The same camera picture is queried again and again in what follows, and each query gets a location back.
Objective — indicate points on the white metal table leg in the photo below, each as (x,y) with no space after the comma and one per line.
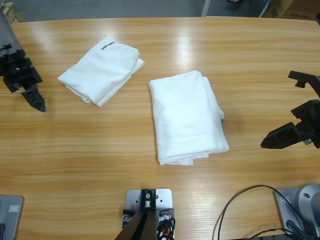
(266,8)
(206,8)

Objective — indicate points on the brown cardboard box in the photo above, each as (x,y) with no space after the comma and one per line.
(295,10)

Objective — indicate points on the wooden pallet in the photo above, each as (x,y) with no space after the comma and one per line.
(13,12)

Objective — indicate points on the white block with dark post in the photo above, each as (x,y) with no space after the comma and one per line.
(163,197)

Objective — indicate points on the grey base plate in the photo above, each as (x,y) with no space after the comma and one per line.
(285,207)
(11,217)

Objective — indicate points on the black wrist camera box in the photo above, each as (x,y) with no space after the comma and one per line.
(307,78)

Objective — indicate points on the white T-shirt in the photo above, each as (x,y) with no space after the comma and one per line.
(187,117)
(100,72)

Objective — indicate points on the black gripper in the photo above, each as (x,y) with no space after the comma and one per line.
(311,122)
(20,72)

